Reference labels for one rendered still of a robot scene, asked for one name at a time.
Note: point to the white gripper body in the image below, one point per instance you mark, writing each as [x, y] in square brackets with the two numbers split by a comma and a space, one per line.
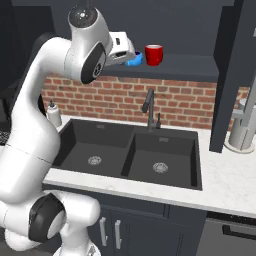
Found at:
[124, 54]

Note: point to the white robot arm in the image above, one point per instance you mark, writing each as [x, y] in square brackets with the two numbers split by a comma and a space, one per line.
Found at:
[30, 146]

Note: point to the dark base cabinet door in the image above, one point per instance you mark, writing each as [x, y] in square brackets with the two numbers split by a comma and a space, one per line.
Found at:
[104, 233]
[150, 236]

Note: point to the blue bowl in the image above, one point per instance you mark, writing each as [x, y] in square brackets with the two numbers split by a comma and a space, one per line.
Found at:
[136, 60]

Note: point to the red cup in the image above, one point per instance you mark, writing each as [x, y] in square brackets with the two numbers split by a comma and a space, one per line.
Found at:
[153, 55]

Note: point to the black tap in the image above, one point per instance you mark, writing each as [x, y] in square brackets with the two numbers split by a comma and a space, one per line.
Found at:
[150, 110]

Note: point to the white soap dispenser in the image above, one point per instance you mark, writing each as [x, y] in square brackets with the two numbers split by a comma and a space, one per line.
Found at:
[54, 115]

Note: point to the black double sink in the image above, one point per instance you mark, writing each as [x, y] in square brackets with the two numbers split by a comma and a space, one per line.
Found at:
[143, 156]

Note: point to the dark dishwasher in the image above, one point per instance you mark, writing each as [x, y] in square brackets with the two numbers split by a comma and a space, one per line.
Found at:
[230, 245]

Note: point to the dark open wall cabinet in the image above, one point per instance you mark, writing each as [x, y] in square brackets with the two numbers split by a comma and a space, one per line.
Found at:
[186, 66]

